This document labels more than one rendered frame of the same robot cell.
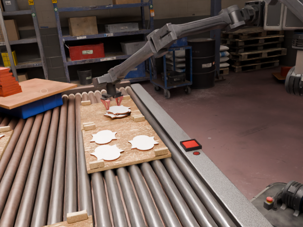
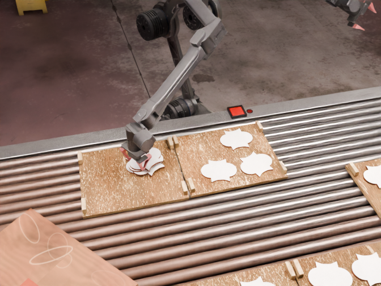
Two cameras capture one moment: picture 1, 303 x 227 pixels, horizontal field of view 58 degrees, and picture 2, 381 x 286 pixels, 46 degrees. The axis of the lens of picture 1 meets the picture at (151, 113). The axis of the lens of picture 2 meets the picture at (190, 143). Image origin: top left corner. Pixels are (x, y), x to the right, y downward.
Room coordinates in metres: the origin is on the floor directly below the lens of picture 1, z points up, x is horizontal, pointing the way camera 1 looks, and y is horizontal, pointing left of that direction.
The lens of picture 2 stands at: (1.33, 1.52, 2.29)
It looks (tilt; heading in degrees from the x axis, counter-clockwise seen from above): 43 degrees down; 270
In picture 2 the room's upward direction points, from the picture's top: straight up
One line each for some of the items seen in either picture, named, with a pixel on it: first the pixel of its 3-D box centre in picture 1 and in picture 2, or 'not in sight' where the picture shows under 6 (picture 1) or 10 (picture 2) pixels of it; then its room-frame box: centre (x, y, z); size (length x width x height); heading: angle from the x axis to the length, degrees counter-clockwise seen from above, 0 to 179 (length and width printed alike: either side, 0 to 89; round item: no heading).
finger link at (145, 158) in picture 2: (108, 102); (140, 160); (1.53, 0.24, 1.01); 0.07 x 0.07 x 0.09; 46
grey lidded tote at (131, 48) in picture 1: (134, 47); not in sight; (5.85, 0.27, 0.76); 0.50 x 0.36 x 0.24; 113
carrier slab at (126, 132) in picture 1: (121, 142); (227, 157); (1.17, 0.15, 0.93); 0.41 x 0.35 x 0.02; 15
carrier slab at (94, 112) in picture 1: (109, 112); (130, 175); (1.57, 0.25, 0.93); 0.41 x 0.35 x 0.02; 13
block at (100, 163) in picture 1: (96, 164); (282, 167); (0.95, 0.23, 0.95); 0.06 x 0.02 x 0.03; 105
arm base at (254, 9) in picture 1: (248, 14); not in sight; (1.41, -0.51, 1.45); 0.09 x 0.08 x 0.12; 37
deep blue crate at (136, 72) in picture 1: (132, 67); not in sight; (5.87, 0.35, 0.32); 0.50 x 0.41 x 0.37; 103
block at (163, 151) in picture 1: (161, 151); (258, 126); (1.01, -0.03, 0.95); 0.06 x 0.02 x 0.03; 105
